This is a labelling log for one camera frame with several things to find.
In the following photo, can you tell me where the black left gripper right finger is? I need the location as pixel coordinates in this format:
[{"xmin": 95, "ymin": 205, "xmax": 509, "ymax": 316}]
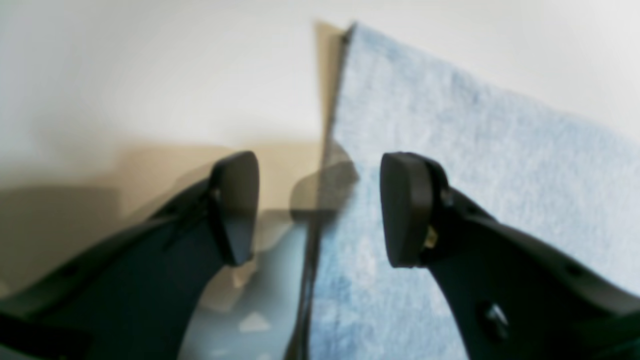
[{"xmin": 379, "ymin": 152, "xmax": 640, "ymax": 360}]

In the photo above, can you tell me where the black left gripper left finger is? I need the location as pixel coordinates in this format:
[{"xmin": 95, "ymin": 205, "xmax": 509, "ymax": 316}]
[{"xmin": 1, "ymin": 151, "xmax": 259, "ymax": 360}]

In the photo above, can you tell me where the grey T-shirt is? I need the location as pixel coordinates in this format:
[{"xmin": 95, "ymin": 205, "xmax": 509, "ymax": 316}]
[{"xmin": 292, "ymin": 22, "xmax": 639, "ymax": 360}]

